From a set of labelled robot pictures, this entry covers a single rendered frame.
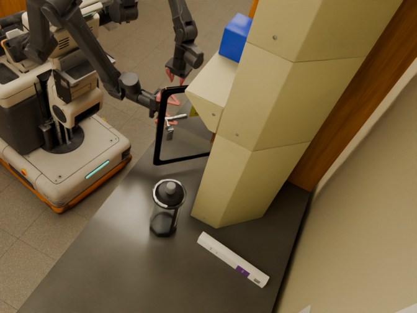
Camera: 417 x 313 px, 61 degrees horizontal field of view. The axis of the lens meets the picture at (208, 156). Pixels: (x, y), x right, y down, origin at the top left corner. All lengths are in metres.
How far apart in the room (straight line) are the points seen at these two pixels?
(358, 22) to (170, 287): 0.94
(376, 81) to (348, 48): 0.38
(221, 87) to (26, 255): 1.72
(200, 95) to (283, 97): 0.22
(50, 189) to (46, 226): 0.29
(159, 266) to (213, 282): 0.19
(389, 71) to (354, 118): 0.20
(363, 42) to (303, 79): 0.14
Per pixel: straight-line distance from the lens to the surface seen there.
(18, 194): 2.58
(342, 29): 0.80
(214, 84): 0.98
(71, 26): 1.17
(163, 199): 1.11
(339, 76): 0.90
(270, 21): 0.75
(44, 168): 2.31
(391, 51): 1.16
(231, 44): 1.05
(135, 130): 2.84
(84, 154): 2.34
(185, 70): 1.51
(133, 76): 1.28
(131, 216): 1.34
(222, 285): 1.28
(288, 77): 0.81
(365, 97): 1.24
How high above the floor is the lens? 2.13
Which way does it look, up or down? 51 degrees down
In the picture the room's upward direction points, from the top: 18 degrees clockwise
